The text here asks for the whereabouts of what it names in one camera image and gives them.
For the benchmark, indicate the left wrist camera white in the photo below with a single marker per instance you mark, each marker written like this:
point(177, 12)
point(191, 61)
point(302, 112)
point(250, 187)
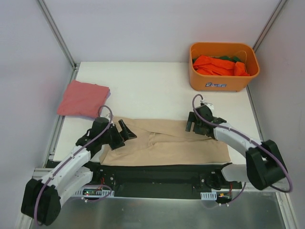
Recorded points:
point(109, 117)

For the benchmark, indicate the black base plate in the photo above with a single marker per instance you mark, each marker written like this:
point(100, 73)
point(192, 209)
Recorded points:
point(173, 182)

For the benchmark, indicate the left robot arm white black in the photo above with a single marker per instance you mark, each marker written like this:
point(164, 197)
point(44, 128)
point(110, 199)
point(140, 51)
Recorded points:
point(44, 197)

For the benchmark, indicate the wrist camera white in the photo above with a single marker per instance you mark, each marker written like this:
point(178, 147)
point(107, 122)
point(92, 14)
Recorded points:
point(209, 105)
point(109, 117)

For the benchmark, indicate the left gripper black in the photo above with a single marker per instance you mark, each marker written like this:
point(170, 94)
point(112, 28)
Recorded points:
point(118, 138)

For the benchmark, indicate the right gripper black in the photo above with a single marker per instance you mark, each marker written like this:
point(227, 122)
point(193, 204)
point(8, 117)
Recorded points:
point(197, 126)

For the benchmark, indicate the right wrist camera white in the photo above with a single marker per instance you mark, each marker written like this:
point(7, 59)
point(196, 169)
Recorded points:
point(209, 105)

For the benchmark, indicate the right white cable duct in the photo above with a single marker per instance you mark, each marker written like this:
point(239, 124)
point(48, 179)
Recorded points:
point(209, 195)

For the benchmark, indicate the left aluminium upright profile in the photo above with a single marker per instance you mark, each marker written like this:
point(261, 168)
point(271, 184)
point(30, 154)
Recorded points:
point(56, 32)

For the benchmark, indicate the beige t shirt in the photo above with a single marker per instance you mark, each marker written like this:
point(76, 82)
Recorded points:
point(164, 142)

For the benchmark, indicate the white cable duct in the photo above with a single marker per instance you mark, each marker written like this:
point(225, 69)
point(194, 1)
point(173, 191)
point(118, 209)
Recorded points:
point(209, 195)
point(93, 193)

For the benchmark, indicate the green t shirt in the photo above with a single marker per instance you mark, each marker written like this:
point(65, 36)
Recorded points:
point(232, 59)

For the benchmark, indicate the orange plastic basket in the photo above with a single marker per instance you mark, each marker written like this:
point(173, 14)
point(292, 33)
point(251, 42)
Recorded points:
point(244, 52)

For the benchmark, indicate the aluminium frame rail front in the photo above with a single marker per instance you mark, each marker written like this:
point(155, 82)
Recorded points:
point(40, 172)

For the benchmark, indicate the right aluminium upright profile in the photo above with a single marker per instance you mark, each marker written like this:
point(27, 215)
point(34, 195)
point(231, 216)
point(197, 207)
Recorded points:
point(270, 22)

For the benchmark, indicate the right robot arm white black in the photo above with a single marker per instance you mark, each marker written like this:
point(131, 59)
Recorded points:
point(263, 166)

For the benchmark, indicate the aluminium upright profile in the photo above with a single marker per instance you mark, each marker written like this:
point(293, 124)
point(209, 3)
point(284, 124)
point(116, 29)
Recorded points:
point(56, 32)
point(270, 22)

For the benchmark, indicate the left white cable duct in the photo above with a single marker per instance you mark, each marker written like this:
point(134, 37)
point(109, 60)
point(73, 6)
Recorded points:
point(93, 193)

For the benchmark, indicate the orange t shirt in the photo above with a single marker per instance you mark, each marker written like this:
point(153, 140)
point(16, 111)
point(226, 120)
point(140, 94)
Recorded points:
point(206, 65)

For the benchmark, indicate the folded pink t shirt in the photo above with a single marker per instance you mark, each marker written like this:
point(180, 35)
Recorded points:
point(83, 99)

